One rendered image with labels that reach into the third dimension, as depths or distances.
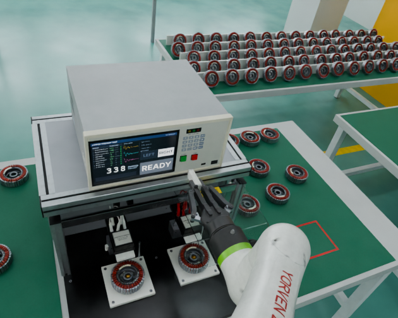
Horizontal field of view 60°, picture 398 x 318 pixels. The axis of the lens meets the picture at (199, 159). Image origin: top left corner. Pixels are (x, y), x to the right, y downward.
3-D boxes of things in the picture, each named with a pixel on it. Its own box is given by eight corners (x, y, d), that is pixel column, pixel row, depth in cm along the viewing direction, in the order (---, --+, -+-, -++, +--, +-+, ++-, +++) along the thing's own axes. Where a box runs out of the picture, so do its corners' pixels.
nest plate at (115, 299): (155, 294, 117) (155, 292, 116) (110, 308, 111) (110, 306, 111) (143, 257, 127) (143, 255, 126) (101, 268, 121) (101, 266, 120)
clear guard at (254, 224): (271, 248, 109) (277, 236, 105) (203, 269, 100) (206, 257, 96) (227, 177, 131) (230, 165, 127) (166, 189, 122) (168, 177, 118)
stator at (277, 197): (262, 187, 166) (264, 182, 164) (283, 187, 168) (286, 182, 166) (268, 205, 158) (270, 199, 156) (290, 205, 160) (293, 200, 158)
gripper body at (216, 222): (206, 248, 89) (193, 220, 95) (235, 240, 92) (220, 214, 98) (211, 230, 84) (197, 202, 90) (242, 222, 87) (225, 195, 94)
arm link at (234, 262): (232, 325, 75) (267, 317, 81) (263, 292, 69) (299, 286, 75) (206, 269, 84) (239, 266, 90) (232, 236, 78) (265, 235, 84)
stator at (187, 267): (213, 269, 126) (214, 264, 123) (184, 278, 122) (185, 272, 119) (201, 244, 133) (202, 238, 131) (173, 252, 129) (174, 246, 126)
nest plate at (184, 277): (219, 274, 126) (220, 272, 125) (180, 286, 120) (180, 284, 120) (203, 241, 136) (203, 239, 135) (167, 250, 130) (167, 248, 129)
